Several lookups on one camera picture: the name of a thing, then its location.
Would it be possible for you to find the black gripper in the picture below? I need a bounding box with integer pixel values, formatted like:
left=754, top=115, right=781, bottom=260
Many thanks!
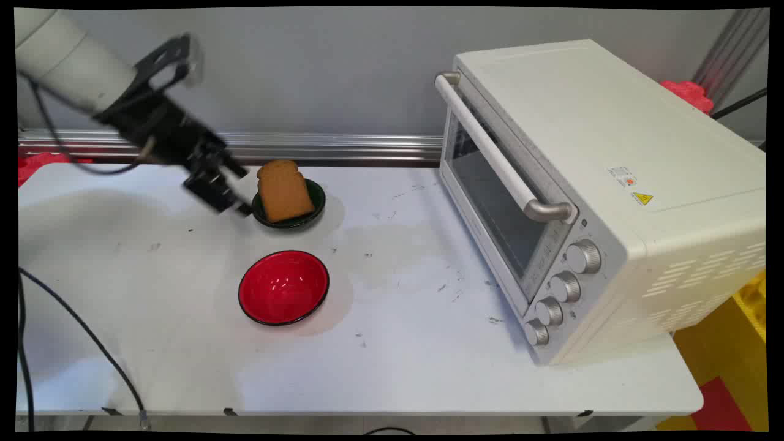
left=94, top=86, right=254, bottom=217

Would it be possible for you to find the glass oven door with handle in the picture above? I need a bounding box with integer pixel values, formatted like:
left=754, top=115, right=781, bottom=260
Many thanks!
left=434, top=70, right=580, bottom=317

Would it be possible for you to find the brown toast slice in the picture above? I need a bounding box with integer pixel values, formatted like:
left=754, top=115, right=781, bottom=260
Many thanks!
left=256, top=160, right=317, bottom=224

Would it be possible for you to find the small dark green bowl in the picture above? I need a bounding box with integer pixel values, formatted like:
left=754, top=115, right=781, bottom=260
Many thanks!
left=251, top=178, right=327, bottom=231

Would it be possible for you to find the red bowl with black rim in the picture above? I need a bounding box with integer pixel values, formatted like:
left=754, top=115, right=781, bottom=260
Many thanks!
left=238, top=249, right=331, bottom=327

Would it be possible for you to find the largest silver oven knob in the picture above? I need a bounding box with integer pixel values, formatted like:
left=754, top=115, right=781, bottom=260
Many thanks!
left=565, top=239, right=603, bottom=275

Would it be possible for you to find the cream toaster oven body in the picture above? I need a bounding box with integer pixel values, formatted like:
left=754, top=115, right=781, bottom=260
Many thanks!
left=450, top=39, right=767, bottom=367

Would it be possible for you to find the white label sticker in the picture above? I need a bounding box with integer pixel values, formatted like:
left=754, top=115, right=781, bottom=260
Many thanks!
left=606, top=165, right=638, bottom=189

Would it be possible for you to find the yellow foam floor mat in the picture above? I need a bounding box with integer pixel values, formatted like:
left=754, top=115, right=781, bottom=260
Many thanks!
left=657, top=271, right=768, bottom=433

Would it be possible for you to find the red foam floor tile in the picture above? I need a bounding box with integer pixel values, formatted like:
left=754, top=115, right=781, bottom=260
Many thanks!
left=691, top=376, right=753, bottom=433

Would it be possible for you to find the aluminium rail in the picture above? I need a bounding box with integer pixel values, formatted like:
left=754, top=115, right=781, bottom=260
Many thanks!
left=18, top=127, right=443, bottom=164

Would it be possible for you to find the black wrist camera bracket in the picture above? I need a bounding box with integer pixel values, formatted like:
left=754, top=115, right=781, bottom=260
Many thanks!
left=134, top=34, right=204, bottom=94

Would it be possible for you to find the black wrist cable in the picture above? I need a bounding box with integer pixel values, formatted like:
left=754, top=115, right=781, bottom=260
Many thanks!
left=20, top=72, right=157, bottom=176

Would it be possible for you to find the red plastic piece by rail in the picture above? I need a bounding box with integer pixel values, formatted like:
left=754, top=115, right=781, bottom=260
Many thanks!
left=18, top=153, right=94, bottom=186

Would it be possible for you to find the black cable with metal connector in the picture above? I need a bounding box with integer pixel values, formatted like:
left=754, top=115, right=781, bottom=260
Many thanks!
left=18, top=268, right=151, bottom=431

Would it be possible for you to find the plain black cable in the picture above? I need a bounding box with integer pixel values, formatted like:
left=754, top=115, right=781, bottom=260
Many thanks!
left=17, top=276, right=36, bottom=418

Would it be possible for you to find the red plastic piece by post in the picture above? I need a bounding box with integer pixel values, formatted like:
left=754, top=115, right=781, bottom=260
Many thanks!
left=660, top=79, right=715, bottom=116

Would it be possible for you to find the black cable by post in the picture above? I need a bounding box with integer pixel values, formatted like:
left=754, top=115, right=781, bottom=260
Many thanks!
left=710, top=87, right=768, bottom=121

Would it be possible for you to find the aluminium frame post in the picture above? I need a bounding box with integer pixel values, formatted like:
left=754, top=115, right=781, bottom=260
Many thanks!
left=692, top=9, right=770, bottom=112

